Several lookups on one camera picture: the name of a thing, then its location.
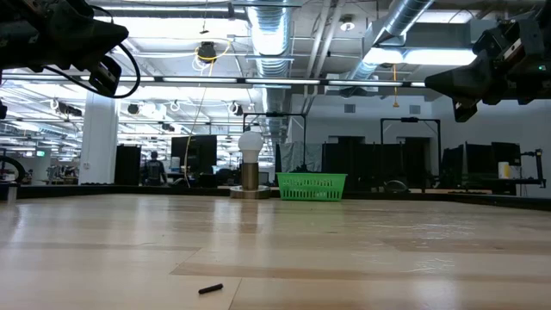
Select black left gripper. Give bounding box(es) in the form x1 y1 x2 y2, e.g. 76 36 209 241
25 0 129 96

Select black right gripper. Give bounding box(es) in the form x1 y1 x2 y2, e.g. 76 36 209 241
424 8 551 124

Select black monitor row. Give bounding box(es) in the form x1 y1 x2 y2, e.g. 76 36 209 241
441 140 523 180

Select white building column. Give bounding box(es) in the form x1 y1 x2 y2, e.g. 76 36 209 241
78 90 120 185

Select black partition panels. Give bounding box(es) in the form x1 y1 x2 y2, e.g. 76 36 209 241
321 136 431 190

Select black tall cabinet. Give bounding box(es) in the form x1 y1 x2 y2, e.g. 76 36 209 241
114 144 142 186

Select person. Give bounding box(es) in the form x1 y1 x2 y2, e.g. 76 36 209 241
140 150 169 187

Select black flat monitor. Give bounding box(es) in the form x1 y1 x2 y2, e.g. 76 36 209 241
170 134 219 167

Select grey cloth cover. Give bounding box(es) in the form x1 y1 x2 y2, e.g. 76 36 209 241
282 140 324 173

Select green plastic mesh basket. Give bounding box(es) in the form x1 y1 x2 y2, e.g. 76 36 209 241
275 171 348 202

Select white bulb lamp, round base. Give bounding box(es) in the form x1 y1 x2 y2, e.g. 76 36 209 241
229 130 272 200

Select small black stick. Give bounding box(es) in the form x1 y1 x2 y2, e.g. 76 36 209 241
197 282 225 295

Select black tube frame stand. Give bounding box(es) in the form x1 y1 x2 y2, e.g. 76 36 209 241
242 111 307 173
380 115 443 177

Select yellow hanging cord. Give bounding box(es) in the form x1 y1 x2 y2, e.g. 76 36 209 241
390 64 400 109

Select silver ribbed air duct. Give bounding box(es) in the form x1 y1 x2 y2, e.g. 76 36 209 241
344 0 436 87
247 0 294 143

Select black post stand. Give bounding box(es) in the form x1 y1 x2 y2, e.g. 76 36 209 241
518 148 548 189

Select black overhead camera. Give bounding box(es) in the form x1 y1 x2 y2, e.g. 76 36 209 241
196 40 219 62

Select black aluminium table frame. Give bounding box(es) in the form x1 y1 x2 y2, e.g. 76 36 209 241
0 183 551 212

